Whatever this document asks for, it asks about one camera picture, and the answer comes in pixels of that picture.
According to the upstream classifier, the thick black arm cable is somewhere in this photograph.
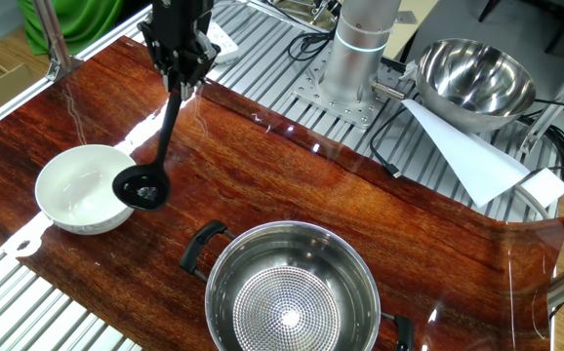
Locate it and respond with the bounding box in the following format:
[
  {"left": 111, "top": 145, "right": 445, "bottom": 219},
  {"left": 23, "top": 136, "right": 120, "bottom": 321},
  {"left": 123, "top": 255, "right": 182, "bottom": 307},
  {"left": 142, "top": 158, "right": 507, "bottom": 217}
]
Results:
[{"left": 286, "top": 26, "right": 338, "bottom": 62}]

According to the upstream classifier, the black chair base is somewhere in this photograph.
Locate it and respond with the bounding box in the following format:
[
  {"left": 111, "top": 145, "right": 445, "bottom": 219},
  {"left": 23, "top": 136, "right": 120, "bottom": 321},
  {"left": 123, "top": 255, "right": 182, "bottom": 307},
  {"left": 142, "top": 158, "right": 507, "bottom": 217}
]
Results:
[{"left": 476, "top": 0, "right": 564, "bottom": 55}]

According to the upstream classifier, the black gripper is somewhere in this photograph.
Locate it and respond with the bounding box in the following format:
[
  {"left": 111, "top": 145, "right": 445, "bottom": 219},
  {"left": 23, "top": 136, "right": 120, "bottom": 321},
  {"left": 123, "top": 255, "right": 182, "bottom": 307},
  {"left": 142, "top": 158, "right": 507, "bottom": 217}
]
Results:
[{"left": 138, "top": 0, "right": 222, "bottom": 101}]

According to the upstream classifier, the white power strip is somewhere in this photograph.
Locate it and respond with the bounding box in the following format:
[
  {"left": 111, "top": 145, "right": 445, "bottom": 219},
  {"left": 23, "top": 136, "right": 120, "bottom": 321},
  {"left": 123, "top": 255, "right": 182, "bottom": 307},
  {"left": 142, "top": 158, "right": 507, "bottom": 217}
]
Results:
[{"left": 206, "top": 19, "right": 240, "bottom": 65}]

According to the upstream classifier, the black cable bundle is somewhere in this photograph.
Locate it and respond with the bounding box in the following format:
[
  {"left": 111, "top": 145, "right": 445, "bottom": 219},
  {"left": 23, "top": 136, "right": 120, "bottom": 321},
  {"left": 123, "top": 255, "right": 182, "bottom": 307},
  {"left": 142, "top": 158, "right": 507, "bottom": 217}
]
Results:
[{"left": 520, "top": 97, "right": 564, "bottom": 172}]

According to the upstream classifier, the steel pot with black handles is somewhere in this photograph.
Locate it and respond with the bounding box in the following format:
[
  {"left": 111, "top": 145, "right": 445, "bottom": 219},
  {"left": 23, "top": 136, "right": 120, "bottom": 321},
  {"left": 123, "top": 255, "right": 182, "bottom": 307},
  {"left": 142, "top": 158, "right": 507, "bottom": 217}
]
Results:
[{"left": 179, "top": 218, "right": 416, "bottom": 351}]

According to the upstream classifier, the aluminium frame post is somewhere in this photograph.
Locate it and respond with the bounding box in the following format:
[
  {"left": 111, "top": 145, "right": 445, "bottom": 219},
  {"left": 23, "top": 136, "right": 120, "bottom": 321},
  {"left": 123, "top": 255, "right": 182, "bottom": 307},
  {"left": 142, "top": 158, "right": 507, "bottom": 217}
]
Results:
[
  {"left": 31, "top": 0, "right": 83, "bottom": 82},
  {"left": 518, "top": 48, "right": 564, "bottom": 155}
]

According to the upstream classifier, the green cloth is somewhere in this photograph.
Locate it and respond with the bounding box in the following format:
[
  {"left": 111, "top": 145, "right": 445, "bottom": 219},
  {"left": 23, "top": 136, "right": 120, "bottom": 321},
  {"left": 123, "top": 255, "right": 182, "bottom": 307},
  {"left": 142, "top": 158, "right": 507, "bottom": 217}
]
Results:
[{"left": 17, "top": 0, "right": 125, "bottom": 56}]

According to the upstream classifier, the beige flat board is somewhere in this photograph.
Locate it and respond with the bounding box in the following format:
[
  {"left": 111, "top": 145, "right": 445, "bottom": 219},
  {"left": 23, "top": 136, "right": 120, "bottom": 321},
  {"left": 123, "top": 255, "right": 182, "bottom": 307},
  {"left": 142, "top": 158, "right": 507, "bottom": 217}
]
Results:
[{"left": 383, "top": 0, "right": 440, "bottom": 59}]

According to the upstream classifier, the white ceramic bowl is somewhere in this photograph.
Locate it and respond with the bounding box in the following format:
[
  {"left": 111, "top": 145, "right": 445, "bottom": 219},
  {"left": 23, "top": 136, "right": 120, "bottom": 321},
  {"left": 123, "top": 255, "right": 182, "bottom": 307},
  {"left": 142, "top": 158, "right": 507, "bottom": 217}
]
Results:
[{"left": 34, "top": 143, "right": 140, "bottom": 236}]

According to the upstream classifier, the white folded paper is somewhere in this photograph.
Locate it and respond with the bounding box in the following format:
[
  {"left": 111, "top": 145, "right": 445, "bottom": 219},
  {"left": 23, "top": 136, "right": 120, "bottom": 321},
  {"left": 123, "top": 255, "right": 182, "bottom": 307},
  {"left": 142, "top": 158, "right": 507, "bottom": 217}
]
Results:
[{"left": 401, "top": 98, "right": 564, "bottom": 209}]

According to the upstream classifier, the wood grain table mat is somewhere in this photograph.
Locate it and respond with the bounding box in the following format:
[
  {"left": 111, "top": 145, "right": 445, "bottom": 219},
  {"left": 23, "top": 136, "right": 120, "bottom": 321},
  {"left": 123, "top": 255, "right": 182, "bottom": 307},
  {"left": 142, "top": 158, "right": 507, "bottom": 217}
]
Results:
[{"left": 0, "top": 34, "right": 564, "bottom": 351}]

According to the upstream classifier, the black plastic ladle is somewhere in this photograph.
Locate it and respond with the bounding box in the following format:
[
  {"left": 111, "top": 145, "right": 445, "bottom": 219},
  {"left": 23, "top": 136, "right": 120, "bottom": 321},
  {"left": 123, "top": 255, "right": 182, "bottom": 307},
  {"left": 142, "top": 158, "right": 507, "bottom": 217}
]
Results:
[{"left": 111, "top": 90, "right": 184, "bottom": 213}]

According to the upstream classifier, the steel mixing bowl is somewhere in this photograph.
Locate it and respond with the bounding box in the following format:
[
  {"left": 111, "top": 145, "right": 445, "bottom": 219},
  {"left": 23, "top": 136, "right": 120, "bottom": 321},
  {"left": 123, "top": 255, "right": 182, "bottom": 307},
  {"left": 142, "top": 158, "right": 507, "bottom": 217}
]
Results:
[{"left": 414, "top": 37, "right": 538, "bottom": 134}]

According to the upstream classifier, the silver cable connector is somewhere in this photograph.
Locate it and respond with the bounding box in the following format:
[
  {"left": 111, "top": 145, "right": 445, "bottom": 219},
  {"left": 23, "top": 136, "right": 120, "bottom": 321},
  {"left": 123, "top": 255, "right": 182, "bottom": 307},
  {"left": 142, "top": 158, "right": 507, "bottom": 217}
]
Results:
[{"left": 372, "top": 80, "right": 408, "bottom": 102}]

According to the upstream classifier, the black usb cable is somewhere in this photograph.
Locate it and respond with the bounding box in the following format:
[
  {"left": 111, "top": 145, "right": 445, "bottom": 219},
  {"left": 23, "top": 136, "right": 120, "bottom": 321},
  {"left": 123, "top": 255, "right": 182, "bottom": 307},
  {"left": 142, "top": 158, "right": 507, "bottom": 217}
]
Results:
[{"left": 369, "top": 104, "right": 410, "bottom": 179}]

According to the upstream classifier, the white hose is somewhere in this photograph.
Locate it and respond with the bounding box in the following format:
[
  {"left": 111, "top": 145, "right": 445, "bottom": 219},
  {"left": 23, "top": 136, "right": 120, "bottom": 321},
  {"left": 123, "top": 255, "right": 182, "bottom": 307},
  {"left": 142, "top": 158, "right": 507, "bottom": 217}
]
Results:
[{"left": 513, "top": 183, "right": 552, "bottom": 221}]

